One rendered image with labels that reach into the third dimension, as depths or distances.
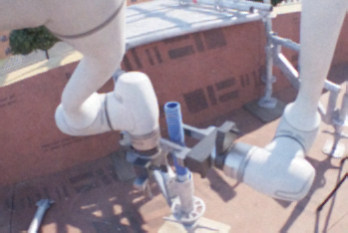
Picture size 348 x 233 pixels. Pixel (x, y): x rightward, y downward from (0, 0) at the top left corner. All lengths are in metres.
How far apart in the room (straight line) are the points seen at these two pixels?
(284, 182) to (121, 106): 0.43
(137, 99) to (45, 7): 0.47
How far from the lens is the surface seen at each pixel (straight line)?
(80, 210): 1.54
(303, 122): 0.62
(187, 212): 0.94
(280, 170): 0.55
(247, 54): 1.97
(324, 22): 0.36
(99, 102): 0.68
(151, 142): 0.73
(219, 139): 0.57
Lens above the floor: 1.11
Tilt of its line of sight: 28 degrees down
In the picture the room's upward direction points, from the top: 8 degrees counter-clockwise
